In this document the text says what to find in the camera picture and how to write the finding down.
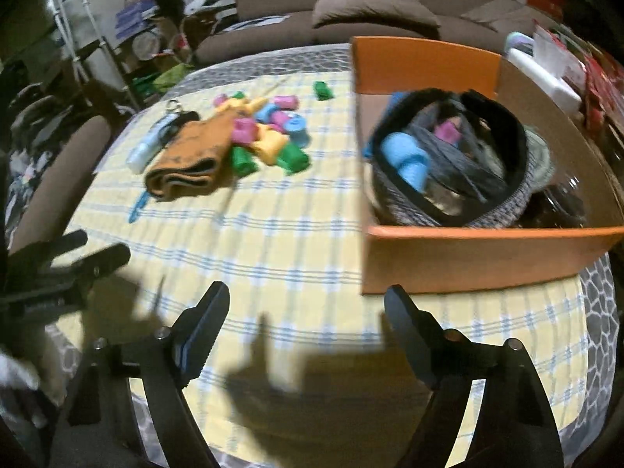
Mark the flat brown cushion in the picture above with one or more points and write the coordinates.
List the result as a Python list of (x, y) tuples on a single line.
[(492, 12)]

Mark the pile of coloured rolls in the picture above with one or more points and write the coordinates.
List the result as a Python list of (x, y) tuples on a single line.
[(287, 131)]

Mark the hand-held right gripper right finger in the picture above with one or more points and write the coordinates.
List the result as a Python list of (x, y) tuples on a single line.
[(409, 331)]

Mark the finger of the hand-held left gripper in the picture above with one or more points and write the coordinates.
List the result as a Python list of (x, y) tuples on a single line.
[(102, 259), (63, 242)]

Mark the green plastic bag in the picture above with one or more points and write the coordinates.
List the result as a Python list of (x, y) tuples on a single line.
[(170, 75)]

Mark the green hair roller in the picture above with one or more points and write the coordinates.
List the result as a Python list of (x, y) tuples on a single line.
[(321, 90)]

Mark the yellow plaid tablecloth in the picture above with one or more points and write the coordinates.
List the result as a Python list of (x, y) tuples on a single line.
[(292, 234)]

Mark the white metal rack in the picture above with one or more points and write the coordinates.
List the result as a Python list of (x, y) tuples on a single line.
[(92, 14)]

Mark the small round fan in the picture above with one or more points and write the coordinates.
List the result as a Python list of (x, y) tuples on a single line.
[(146, 44)]

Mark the pink bag roll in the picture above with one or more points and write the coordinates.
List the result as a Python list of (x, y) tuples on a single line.
[(446, 131)]

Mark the white tube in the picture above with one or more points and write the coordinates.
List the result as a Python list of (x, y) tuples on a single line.
[(141, 153)]

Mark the orange printed cloth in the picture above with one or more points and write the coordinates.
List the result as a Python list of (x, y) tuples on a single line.
[(195, 156)]

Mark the purple round container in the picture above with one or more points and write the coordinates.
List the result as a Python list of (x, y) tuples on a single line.
[(519, 41)]

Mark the white headset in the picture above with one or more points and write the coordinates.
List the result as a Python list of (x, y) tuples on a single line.
[(202, 2)]

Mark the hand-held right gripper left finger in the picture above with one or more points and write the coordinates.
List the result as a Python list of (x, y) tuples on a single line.
[(195, 346)]

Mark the red packets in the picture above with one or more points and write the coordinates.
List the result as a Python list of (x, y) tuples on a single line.
[(602, 97)]

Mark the black mesh pouch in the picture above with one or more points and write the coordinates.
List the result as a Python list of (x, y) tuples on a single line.
[(468, 165)]

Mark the black speaker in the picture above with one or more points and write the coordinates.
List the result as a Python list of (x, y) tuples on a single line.
[(170, 0)]

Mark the orange cardboard box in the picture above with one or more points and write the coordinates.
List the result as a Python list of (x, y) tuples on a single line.
[(463, 263)]

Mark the papers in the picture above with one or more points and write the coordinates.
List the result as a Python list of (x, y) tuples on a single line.
[(265, 20)]

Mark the large brown cushion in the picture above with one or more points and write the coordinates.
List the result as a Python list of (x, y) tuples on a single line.
[(375, 9)]

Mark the black glossy jar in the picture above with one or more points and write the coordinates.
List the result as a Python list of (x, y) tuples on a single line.
[(553, 202)]

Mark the brown chair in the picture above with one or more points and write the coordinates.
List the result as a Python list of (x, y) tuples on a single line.
[(53, 180)]

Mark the white tissue box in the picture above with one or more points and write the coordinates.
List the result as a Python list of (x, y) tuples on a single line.
[(546, 80)]

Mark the blue bag roll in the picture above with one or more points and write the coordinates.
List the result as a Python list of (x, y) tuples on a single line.
[(407, 161)]

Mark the stack of blue boxes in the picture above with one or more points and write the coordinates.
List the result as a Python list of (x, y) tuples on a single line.
[(134, 17)]

